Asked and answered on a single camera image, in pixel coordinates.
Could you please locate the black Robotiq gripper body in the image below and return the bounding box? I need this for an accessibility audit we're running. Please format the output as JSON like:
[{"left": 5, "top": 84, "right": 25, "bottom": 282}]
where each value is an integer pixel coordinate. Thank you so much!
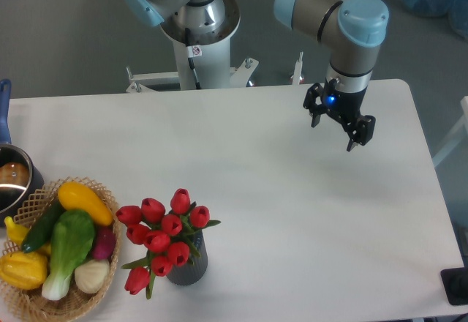
[{"left": 318, "top": 79, "right": 366, "bottom": 124}]

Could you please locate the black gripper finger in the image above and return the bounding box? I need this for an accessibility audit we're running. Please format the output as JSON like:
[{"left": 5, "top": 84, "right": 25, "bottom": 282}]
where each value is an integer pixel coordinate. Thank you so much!
[
  {"left": 341, "top": 115, "right": 376, "bottom": 151},
  {"left": 303, "top": 83, "right": 328, "bottom": 127}
]

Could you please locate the red tulip bouquet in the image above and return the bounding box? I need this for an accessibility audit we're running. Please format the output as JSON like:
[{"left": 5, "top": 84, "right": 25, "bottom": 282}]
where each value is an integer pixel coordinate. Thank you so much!
[{"left": 116, "top": 188, "right": 221, "bottom": 299}]

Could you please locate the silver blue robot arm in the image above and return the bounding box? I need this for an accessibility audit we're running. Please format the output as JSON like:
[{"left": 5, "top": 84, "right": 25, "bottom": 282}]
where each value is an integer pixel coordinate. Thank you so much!
[{"left": 124, "top": 0, "right": 389, "bottom": 147}]

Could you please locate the dark grey ribbed vase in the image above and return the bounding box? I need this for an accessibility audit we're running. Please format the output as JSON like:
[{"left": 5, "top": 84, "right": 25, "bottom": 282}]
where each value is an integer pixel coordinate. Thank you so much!
[{"left": 167, "top": 231, "right": 208, "bottom": 286}]

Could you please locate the black device at edge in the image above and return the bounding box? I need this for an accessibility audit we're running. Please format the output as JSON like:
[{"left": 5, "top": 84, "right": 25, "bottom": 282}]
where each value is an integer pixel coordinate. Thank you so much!
[{"left": 440, "top": 267, "right": 467, "bottom": 306}]

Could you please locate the purple red radish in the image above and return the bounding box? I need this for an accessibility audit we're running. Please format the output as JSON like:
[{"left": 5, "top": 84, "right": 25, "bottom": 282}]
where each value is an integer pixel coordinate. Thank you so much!
[{"left": 91, "top": 227, "right": 116, "bottom": 260}]

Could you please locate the yellow squash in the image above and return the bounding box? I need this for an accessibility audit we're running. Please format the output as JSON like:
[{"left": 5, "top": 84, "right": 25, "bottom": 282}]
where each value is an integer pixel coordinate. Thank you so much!
[{"left": 57, "top": 181, "right": 113, "bottom": 226}]

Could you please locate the green bok choy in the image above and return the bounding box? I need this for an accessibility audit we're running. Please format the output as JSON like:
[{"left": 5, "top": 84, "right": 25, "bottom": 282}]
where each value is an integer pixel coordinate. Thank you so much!
[{"left": 42, "top": 209, "right": 95, "bottom": 301}]

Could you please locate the white garlic bulb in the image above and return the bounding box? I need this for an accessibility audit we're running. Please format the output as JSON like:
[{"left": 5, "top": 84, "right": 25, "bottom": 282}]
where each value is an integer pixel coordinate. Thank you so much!
[{"left": 74, "top": 259, "right": 110, "bottom": 293}]

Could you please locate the dark green cucumber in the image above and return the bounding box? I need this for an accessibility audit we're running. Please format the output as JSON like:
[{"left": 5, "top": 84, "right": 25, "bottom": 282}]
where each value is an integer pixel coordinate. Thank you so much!
[{"left": 20, "top": 200, "right": 65, "bottom": 253}]

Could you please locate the yellow banana pepper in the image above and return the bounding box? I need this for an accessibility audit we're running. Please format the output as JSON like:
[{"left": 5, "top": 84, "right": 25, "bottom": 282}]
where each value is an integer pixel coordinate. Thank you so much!
[{"left": 4, "top": 216, "right": 51, "bottom": 257}]

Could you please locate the small yellow pumpkin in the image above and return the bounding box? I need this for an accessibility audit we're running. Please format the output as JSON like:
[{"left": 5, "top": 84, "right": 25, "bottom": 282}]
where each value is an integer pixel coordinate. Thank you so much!
[{"left": 1, "top": 251, "right": 48, "bottom": 291}]

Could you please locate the woven wicker basket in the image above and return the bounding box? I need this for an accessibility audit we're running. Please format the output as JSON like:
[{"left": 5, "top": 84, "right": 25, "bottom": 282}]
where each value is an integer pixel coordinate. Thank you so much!
[{"left": 1, "top": 177, "right": 121, "bottom": 321}]

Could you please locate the white frame at right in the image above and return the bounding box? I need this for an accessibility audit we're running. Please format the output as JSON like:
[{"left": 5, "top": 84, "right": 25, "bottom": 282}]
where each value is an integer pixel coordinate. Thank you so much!
[{"left": 432, "top": 96, "right": 467, "bottom": 168}]

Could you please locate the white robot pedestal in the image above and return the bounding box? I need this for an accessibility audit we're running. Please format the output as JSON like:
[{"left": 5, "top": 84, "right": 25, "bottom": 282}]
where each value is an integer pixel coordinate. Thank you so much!
[{"left": 127, "top": 0, "right": 259, "bottom": 93}]

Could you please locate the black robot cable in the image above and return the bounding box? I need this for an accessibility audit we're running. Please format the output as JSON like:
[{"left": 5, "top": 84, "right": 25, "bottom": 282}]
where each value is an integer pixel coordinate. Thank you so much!
[{"left": 184, "top": 27, "right": 203, "bottom": 91}]

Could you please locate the blue handled saucepan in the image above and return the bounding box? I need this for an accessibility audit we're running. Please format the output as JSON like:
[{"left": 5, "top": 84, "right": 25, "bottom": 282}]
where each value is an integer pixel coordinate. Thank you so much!
[{"left": 1, "top": 79, "right": 44, "bottom": 228}]

